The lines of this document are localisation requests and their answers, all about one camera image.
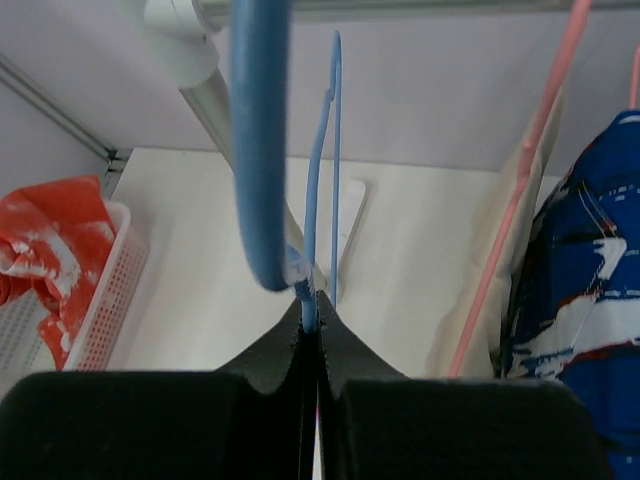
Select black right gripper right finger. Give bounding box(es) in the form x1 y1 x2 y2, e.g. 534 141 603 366
317 294 613 479

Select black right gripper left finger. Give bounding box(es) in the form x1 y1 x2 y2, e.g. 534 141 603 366
1 320 316 479

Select orange white patterned trousers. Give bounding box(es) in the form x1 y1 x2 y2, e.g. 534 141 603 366
1 175 117 369

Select blue wire hanger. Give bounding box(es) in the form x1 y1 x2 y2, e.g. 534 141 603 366
231 1 342 334

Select blue patterned trousers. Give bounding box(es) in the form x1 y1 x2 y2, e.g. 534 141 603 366
498 109 639 479

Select pink hanger with blue trousers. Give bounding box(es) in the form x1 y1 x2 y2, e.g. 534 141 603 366
629 44 640 110

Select white plastic basket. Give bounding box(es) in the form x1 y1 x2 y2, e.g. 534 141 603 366
1 200 147 379

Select white clothes rack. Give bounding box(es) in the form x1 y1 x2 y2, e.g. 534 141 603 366
142 0 640 301

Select beige drawstring trousers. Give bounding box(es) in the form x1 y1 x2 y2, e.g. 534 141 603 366
426 92 564 378

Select pink wire hanger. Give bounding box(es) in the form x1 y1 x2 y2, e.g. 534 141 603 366
447 0 594 379

